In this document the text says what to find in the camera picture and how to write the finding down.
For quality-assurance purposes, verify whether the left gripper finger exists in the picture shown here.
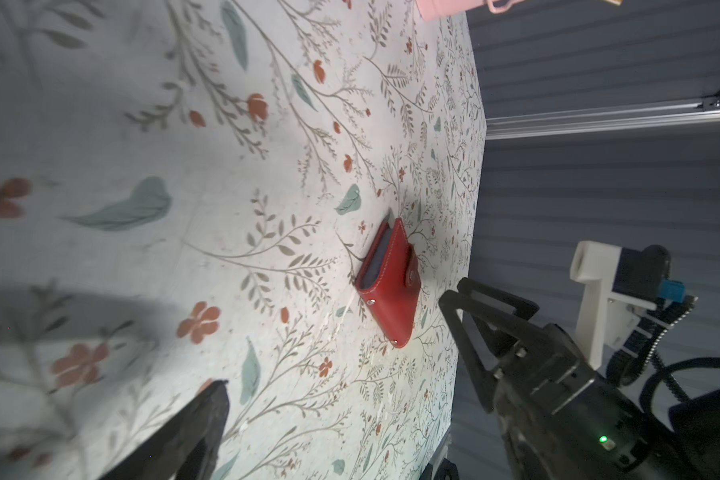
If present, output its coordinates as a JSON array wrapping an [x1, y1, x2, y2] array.
[[102, 380, 230, 480]]

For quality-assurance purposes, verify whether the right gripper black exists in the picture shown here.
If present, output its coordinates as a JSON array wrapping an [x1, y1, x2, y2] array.
[[438, 277, 684, 479]]

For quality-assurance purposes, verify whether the red leather card holder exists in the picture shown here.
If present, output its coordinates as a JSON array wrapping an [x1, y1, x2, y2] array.
[[354, 218, 422, 348]]

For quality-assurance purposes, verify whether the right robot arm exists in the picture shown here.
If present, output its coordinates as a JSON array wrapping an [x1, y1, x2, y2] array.
[[439, 278, 720, 479]]

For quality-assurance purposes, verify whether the pink pencil cup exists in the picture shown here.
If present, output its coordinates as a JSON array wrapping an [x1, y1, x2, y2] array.
[[416, 0, 523, 22]]

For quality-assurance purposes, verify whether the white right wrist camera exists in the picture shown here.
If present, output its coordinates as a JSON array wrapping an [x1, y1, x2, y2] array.
[[570, 241, 697, 370]]

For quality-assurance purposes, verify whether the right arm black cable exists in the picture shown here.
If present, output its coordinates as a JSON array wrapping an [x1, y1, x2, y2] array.
[[605, 293, 720, 433]]

